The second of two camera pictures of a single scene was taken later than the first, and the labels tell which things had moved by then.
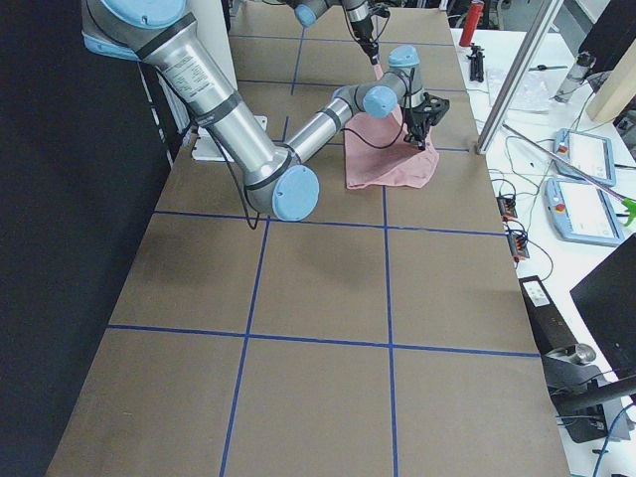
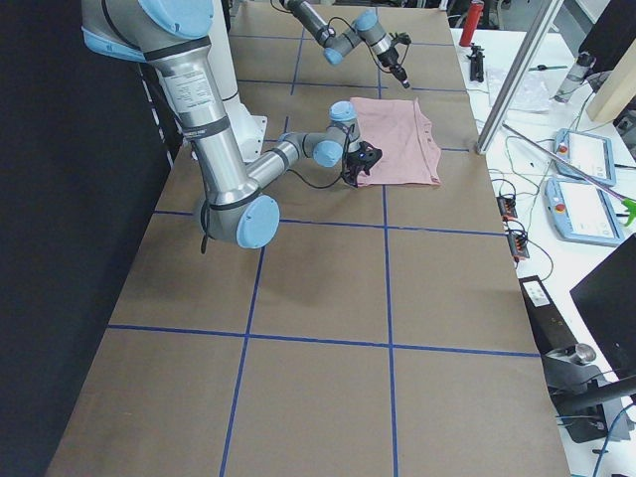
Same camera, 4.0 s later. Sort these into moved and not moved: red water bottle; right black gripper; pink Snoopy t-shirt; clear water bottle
Moved: right black gripper
Not moved: red water bottle; pink Snoopy t-shirt; clear water bottle
